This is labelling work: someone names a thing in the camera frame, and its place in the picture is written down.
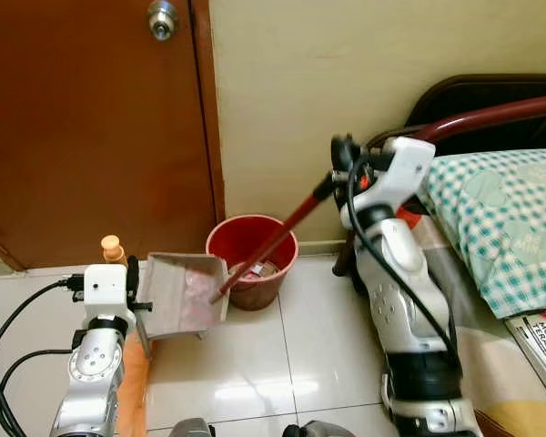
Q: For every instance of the grey right robot leg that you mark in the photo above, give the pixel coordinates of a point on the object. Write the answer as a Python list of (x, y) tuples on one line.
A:
[(318, 430)]

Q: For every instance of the grey metal dustpan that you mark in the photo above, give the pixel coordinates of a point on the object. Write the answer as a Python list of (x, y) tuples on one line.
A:
[(175, 305)]

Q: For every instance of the grey robot leg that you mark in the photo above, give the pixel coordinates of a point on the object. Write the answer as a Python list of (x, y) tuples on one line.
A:
[(191, 428), (318, 430)]

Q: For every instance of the brown wooden door frame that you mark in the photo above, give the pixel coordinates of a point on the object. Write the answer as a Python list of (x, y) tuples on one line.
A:
[(207, 109)]

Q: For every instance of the silver round door knob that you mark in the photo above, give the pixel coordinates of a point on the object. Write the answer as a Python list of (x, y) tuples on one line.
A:
[(162, 18)]

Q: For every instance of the brown wooden door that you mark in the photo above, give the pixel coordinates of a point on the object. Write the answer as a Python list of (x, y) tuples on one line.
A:
[(91, 137)]

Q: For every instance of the dark wooden bed leg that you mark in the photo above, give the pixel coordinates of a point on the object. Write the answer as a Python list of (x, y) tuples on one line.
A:
[(343, 262)]

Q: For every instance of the crumpled silver wrapper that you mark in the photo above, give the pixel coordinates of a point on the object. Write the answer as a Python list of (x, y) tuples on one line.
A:
[(264, 269)]

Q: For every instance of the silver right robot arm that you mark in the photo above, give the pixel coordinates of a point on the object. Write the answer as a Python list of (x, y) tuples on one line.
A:
[(400, 300)]

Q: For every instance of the dark wooden headboard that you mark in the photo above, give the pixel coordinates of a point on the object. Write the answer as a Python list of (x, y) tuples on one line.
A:
[(491, 89)]

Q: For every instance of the striped beige bed sheet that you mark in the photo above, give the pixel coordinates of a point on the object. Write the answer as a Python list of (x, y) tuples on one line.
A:
[(491, 364)]

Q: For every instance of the green white checked pillow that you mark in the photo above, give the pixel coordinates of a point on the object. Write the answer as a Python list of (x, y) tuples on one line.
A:
[(500, 218)]

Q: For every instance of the dark red curved bed rail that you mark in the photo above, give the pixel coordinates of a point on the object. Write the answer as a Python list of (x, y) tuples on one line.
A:
[(500, 111)]

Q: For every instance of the dark red stick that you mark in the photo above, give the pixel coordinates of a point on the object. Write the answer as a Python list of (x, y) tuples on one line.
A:
[(282, 232)]

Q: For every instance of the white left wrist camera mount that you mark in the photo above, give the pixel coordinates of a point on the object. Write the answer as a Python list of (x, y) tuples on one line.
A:
[(105, 287)]

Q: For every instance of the red plastic bucket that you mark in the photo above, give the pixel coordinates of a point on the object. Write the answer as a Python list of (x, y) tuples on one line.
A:
[(273, 284)]

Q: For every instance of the grey left robot leg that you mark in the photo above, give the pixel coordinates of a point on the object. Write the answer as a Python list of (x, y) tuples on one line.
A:
[(191, 428)]

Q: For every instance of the red white book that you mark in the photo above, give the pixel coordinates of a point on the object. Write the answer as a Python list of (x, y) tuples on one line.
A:
[(541, 344)]

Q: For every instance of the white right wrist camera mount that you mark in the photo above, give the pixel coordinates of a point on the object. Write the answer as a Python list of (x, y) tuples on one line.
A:
[(405, 164)]

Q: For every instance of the orange red cloth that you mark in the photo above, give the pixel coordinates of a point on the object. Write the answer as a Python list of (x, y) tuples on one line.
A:
[(411, 217)]

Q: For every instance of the pink paper scraps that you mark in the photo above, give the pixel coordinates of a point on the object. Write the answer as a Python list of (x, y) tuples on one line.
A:
[(202, 296)]

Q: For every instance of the grey rod with orange knob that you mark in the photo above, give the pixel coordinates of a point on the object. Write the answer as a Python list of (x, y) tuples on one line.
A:
[(113, 246)]

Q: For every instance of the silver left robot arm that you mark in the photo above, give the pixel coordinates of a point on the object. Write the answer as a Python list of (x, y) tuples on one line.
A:
[(96, 369)]

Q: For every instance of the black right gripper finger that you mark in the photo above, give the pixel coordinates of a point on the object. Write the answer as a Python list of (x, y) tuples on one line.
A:
[(325, 188)]

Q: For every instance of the orange fluffy broom head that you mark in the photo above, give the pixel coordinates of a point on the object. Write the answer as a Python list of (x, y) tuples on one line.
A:
[(132, 391)]

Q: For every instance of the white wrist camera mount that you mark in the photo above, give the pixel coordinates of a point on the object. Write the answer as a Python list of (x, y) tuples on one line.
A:
[(405, 164), (105, 287)]

